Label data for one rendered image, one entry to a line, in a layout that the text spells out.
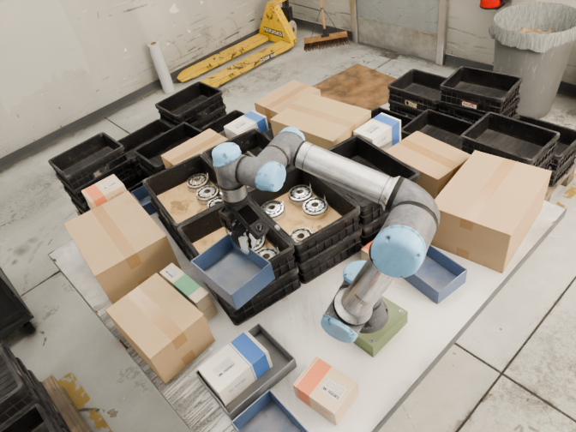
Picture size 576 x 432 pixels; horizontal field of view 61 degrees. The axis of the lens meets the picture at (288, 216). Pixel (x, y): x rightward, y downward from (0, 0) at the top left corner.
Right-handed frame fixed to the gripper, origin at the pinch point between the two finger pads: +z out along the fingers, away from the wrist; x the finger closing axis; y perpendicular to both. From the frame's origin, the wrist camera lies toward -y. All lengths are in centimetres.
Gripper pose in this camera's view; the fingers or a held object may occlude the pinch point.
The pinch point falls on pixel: (249, 251)
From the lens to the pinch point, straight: 146.4
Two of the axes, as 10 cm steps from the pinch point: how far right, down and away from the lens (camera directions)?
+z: 0.9, 7.7, 6.3
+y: -6.6, -4.3, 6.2
